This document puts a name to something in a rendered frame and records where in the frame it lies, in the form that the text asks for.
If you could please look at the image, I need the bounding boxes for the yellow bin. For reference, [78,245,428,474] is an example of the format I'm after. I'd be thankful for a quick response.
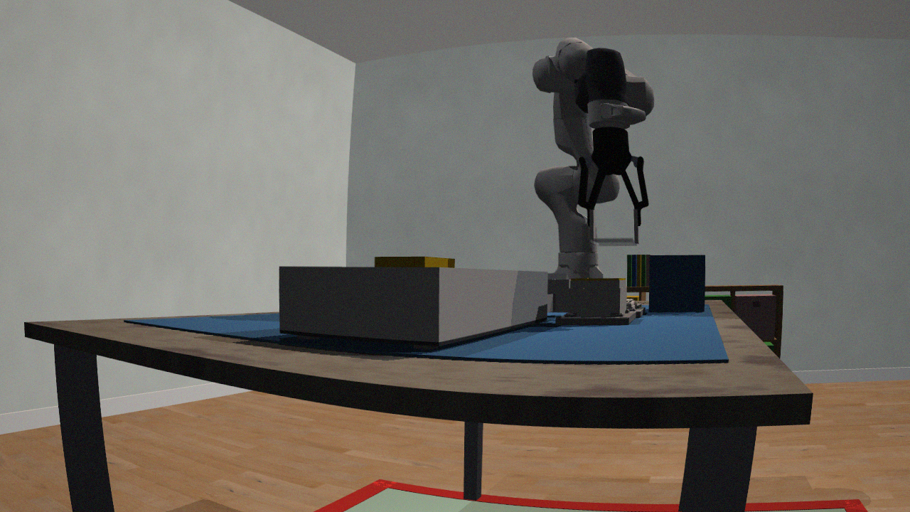
[375,257,455,268]

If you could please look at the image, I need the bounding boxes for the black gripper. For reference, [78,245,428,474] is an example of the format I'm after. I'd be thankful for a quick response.
[578,127,648,244]

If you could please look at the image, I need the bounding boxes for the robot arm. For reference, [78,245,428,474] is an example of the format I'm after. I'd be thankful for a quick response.
[532,38,654,279]

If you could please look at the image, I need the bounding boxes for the yellow plate with grid of black holes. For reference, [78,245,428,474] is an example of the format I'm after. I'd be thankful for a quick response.
[569,278,627,317]

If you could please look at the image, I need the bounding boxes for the blue bench mat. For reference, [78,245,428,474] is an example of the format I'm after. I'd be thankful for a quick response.
[124,304,729,364]

